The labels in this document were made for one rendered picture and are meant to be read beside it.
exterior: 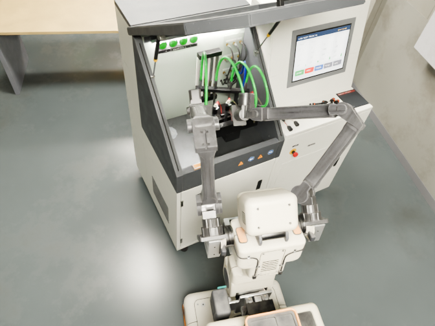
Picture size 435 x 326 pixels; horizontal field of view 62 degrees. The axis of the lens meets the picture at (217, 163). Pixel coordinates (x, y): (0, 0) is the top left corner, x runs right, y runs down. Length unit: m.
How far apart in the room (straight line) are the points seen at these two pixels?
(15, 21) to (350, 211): 3.32
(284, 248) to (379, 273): 1.67
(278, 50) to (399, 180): 1.98
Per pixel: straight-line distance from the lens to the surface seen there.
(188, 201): 2.17
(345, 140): 1.52
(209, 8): 2.15
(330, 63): 2.46
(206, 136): 1.20
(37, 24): 3.73
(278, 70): 2.21
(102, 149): 3.38
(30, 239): 3.00
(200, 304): 2.32
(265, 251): 1.44
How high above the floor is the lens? 2.49
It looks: 50 degrees down
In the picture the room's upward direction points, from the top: 8 degrees clockwise
